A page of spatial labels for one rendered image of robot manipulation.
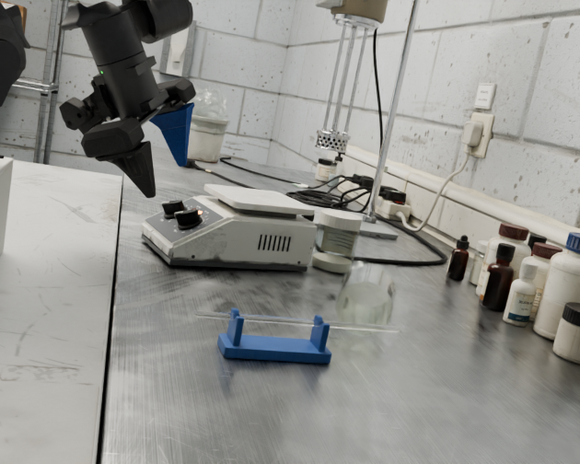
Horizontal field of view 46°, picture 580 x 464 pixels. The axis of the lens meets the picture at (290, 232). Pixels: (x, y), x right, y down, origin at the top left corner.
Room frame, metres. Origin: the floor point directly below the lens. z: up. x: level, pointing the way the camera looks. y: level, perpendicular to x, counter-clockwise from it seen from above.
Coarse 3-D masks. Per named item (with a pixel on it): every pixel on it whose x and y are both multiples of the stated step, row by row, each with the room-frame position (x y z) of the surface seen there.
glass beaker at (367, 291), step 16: (352, 272) 0.73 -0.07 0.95; (368, 272) 0.72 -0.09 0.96; (384, 272) 0.74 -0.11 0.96; (352, 288) 0.68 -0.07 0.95; (368, 288) 0.68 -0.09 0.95; (384, 288) 0.68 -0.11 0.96; (336, 304) 0.69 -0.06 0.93; (352, 304) 0.68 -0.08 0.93; (368, 304) 0.68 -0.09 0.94; (384, 304) 0.68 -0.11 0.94; (352, 320) 0.68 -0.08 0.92; (368, 320) 0.68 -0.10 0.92; (384, 320) 0.68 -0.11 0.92
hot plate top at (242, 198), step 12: (216, 192) 0.90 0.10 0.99; (228, 192) 0.91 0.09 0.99; (240, 192) 0.93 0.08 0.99; (252, 192) 0.95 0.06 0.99; (264, 192) 0.97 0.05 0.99; (276, 192) 0.99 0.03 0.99; (240, 204) 0.85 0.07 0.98; (252, 204) 0.86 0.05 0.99; (264, 204) 0.87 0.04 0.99; (276, 204) 0.88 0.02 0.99; (288, 204) 0.90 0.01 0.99; (300, 204) 0.92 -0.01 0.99
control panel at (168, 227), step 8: (192, 200) 0.93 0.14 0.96; (200, 208) 0.89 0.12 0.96; (208, 208) 0.89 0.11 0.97; (152, 216) 0.91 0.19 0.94; (160, 216) 0.90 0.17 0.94; (208, 216) 0.86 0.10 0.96; (216, 216) 0.85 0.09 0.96; (152, 224) 0.89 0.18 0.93; (160, 224) 0.88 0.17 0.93; (168, 224) 0.87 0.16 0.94; (176, 224) 0.86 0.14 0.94; (200, 224) 0.84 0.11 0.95; (208, 224) 0.83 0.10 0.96; (160, 232) 0.85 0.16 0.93; (168, 232) 0.84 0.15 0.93; (176, 232) 0.84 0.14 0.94; (184, 232) 0.83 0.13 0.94; (192, 232) 0.82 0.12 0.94; (168, 240) 0.82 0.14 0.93; (176, 240) 0.81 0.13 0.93
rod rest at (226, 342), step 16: (240, 320) 0.56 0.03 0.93; (224, 336) 0.58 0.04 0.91; (240, 336) 0.57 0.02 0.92; (256, 336) 0.60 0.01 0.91; (320, 336) 0.59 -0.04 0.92; (224, 352) 0.56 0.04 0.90; (240, 352) 0.56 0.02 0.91; (256, 352) 0.57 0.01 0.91; (272, 352) 0.57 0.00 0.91; (288, 352) 0.58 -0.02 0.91; (304, 352) 0.58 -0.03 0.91; (320, 352) 0.59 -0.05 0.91
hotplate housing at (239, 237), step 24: (240, 216) 0.85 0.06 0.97; (264, 216) 0.88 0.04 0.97; (288, 216) 0.90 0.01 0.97; (192, 240) 0.82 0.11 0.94; (216, 240) 0.83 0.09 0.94; (240, 240) 0.85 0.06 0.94; (264, 240) 0.86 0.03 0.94; (288, 240) 0.88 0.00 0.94; (312, 240) 0.90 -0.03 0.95; (192, 264) 0.82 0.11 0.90; (216, 264) 0.84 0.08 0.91; (240, 264) 0.85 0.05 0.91; (264, 264) 0.87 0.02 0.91; (288, 264) 0.89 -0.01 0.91
